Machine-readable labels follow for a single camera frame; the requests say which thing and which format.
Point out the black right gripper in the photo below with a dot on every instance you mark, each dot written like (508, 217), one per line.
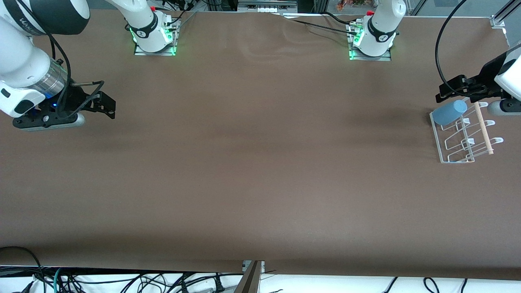
(75, 99)

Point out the dark angled beam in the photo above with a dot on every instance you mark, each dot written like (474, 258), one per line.
(249, 280)

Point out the aluminium frame profile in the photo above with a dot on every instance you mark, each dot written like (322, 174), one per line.
(502, 18)

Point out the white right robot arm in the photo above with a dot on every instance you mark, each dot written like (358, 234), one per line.
(20, 61)

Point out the blue plastic cup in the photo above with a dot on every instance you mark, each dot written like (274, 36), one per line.
(447, 113)

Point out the brown table cover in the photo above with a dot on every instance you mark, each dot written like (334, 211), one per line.
(260, 171)

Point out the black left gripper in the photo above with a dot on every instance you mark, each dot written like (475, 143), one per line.
(487, 71)

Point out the white power strip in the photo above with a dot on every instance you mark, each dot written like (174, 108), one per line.
(266, 5)

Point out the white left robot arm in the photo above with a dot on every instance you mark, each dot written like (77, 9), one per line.
(380, 28)

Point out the small metal bracket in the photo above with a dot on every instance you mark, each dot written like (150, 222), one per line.
(245, 265)

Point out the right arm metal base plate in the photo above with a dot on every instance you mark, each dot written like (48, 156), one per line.
(142, 52)

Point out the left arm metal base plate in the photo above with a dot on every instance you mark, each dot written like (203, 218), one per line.
(382, 58)

